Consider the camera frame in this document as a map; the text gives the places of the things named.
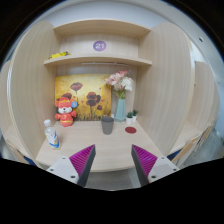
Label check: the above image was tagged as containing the grey plastic cup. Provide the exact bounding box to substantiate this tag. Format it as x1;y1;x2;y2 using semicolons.
101;116;114;135

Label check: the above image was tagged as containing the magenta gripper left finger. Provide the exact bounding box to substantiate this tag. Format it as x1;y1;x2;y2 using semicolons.
47;145;96;187

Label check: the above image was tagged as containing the teal ceramic vase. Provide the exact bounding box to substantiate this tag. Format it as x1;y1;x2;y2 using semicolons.
114;99;126;122

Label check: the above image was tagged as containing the small potted plant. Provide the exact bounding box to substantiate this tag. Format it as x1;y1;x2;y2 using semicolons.
126;111;133;125
133;110;138;122

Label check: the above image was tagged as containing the pink white flower bouquet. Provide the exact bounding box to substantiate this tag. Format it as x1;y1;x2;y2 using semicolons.
105;70;134;99

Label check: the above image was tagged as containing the clear plastic water bottle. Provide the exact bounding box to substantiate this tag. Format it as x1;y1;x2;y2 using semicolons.
44;119;60;149

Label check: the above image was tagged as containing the poppy flower painting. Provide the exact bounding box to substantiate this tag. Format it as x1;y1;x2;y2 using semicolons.
55;74;112;121

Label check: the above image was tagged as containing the small potted plant right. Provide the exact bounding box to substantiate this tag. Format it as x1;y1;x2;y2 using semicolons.
133;110;138;122

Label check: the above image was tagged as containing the purple number sticker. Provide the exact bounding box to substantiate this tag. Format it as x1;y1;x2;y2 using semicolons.
93;40;107;52

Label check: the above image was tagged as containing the wooden top shelf board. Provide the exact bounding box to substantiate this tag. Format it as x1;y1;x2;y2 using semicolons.
54;19;150;38

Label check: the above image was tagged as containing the wooden shelf board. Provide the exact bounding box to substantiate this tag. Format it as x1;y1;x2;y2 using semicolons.
54;19;150;38
44;54;152;66

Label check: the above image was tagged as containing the yellow toy on shelf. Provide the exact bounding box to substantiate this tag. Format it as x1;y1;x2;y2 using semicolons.
49;51;71;59

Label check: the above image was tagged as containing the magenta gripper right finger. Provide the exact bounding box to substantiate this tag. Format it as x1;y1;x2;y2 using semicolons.
131;145;179;186

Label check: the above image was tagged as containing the red plush toy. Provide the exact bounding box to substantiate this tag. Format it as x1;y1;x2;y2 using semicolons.
55;97;78;127

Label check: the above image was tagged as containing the red round coaster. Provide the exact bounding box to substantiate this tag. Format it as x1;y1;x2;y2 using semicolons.
125;127;137;134

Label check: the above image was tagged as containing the small potted plant left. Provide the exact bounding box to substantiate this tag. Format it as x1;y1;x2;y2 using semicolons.
126;111;133;125

